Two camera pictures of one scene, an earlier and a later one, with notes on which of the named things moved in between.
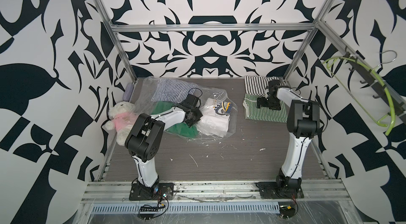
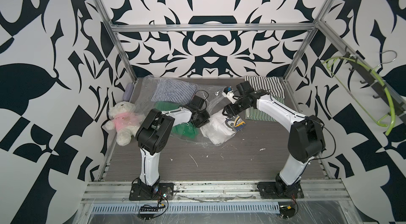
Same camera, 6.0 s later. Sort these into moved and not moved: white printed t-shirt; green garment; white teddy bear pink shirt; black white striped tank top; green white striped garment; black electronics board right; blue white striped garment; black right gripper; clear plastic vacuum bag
Moved: white printed t-shirt; black right gripper; clear plastic vacuum bag
Not moved: black electronics board right; blue white striped garment; white teddy bear pink shirt; black white striped tank top; green white striped garment; green garment
